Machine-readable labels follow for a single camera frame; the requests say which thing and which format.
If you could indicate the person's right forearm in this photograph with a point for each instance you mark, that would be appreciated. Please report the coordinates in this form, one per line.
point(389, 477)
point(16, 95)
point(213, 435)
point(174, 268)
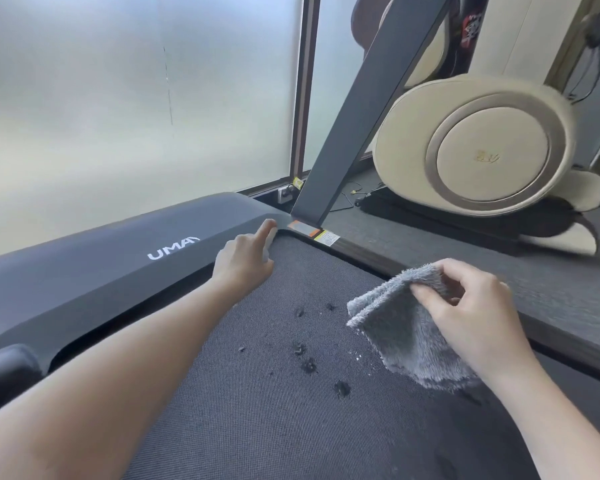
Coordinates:
point(560, 424)

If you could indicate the person's left hand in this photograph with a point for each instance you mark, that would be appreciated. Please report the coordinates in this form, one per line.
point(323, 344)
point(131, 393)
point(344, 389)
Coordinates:
point(240, 269)

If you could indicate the person's left forearm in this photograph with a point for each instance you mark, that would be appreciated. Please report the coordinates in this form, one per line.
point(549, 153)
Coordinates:
point(105, 389)

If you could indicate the black punching bag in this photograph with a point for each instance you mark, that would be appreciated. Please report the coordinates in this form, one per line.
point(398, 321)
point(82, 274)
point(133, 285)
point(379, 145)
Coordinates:
point(472, 24)

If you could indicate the beige brown massage chair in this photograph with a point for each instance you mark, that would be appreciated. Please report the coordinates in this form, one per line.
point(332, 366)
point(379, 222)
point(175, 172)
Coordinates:
point(490, 149)

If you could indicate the grey fluffy cloth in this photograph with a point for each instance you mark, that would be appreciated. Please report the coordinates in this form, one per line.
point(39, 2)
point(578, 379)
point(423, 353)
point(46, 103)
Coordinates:
point(400, 329)

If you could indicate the dark grey treadmill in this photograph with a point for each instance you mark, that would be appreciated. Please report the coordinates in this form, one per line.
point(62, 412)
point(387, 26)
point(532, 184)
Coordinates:
point(280, 419)

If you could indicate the yellow hang tag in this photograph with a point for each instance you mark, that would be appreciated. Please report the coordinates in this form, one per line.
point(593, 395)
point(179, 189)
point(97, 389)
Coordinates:
point(298, 183)

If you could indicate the white power socket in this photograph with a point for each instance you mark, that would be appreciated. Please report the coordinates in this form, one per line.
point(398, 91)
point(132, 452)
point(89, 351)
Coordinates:
point(285, 193)

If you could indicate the small black stand device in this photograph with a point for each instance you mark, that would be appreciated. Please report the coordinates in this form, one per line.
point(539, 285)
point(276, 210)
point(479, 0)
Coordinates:
point(592, 32)

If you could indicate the person's right hand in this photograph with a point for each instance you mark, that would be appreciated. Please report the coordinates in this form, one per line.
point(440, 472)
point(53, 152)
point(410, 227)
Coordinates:
point(485, 324)

